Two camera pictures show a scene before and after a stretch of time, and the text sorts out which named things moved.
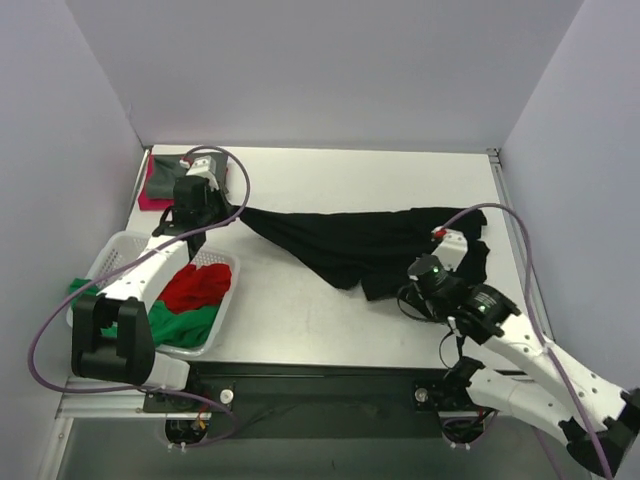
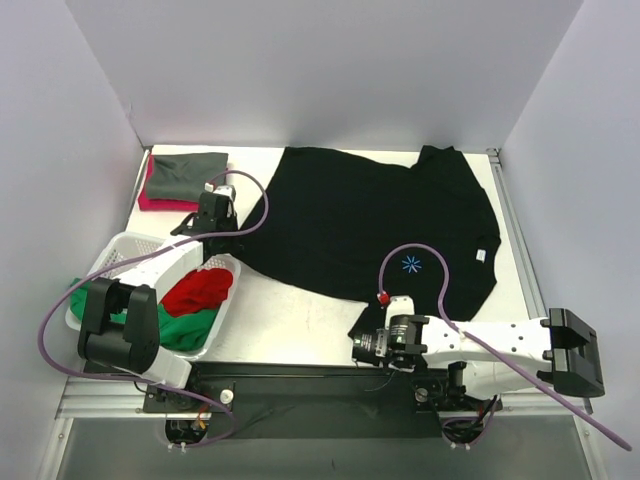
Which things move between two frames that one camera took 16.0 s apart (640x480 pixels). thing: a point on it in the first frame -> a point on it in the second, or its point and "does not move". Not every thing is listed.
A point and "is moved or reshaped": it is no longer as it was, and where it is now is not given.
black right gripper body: (420, 267) -> (363, 345)
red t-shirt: (201, 288) does not move
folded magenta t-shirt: (152, 204) does not move
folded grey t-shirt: (163, 170) does not move
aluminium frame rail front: (125, 404) does not move
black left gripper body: (220, 203) -> (201, 223)
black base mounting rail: (310, 400) does not move
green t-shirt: (170, 328) does not move
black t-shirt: (373, 251) is moved or reshaped
